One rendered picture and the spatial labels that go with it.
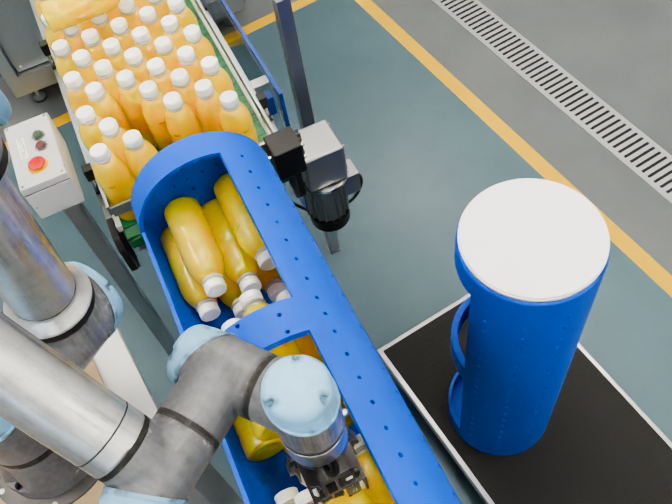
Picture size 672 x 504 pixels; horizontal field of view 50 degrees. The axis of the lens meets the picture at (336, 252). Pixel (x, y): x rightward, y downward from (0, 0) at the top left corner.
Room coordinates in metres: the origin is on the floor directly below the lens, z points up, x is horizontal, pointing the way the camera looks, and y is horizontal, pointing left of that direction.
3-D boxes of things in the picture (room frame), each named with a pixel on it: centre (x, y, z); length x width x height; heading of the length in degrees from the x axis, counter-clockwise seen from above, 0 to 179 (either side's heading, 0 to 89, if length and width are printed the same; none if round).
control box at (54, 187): (1.14, 0.59, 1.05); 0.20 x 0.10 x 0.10; 15
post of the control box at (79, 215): (1.14, 0.59, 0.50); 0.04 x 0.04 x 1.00; 15
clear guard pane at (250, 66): (1.70, 0.16, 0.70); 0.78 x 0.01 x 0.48; 15
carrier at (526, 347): (0.71, -0.37, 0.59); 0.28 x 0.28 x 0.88
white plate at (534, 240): (0.71, -0.37, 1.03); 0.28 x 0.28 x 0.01
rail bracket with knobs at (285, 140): (1.11, 0.07, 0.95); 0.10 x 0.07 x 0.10; 105
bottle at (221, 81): (1.29, 0.19, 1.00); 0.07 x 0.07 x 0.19
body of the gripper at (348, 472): (0.29, 0.06, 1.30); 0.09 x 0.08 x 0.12; 15
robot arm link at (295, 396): (0.30, 0.07, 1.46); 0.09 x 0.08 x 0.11; 53
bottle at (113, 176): (1.09, 0.44, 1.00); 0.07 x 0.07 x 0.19
